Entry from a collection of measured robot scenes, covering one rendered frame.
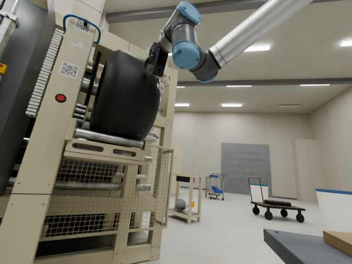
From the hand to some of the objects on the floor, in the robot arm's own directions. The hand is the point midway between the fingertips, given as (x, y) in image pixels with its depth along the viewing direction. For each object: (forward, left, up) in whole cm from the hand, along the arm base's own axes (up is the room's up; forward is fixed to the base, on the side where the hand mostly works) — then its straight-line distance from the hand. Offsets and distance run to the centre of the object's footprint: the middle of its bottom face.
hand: (147, 74), depth 84 cm
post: (+50, +4, -121) cm, 131 cm away
